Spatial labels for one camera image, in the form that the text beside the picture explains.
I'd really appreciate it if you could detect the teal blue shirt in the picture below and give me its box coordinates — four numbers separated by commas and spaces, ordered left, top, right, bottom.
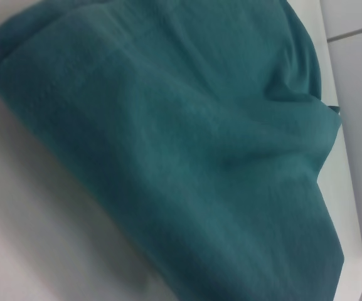
0, 0, 342, 301

